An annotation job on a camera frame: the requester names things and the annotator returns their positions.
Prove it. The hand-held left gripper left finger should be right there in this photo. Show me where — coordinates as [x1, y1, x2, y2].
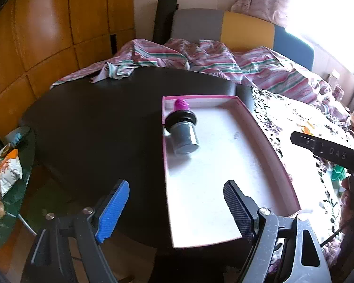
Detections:
[21, 179, 130, 283]

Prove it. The pink striped blanket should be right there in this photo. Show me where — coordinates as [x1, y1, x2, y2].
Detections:
[50, 38, 351, 118]

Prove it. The window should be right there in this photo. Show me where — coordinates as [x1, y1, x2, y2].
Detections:
[286, 0, 354, 77]

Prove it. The white floral lace tablecloth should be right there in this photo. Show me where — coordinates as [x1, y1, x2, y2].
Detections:
[248, 85, 354, 272]

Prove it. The green glass side table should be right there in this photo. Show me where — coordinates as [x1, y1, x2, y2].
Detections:
[0, 127, 37, 248]

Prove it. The person's right hand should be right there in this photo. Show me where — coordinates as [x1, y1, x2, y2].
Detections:
[341, 176, 354, 231]

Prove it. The teal plastic piece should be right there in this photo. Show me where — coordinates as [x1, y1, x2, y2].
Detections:
[330, 165, 347, 184]

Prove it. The pink shallow box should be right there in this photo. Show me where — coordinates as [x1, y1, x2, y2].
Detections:
[161, 95, 302, 249]

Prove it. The wooden wardrobe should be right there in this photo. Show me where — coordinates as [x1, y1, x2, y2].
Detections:
[0, 0, 136, 142]

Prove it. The grey yellow blue headboard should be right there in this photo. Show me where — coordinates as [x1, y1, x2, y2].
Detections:
[171, 8, 316, 71]

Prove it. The black round table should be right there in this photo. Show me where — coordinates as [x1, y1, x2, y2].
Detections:
[19, 66, 254, 275]

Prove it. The pink small box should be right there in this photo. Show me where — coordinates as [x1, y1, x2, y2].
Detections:
[333, 85, 347, 102]

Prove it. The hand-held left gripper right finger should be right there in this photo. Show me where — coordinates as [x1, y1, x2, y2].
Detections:
[223, 180, 332, 283]

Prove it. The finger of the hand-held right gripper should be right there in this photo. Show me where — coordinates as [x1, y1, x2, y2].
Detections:
[290, 131, 319, 154]

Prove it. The white orange snack bag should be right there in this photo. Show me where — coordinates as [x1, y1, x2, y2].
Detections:
[0, 149, 23, 198]

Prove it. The black rolled mat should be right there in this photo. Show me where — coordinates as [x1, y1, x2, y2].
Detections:
[152, 0, 179, 44]

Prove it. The grey cylinder with black flange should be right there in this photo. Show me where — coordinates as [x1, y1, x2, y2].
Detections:
[164, 110, 200, 157]

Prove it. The light blue small item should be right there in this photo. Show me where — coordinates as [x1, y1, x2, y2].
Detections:
[13, 128, 30, 146]

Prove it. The white small box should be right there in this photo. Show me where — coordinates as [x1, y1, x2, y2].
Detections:
[327, 70, 341, 85]

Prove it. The pink curtain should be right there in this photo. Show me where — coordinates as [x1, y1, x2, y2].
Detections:
[230, 0, 298, 28]

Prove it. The black cable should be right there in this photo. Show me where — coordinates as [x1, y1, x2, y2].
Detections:
[321, 216, 354, 246]

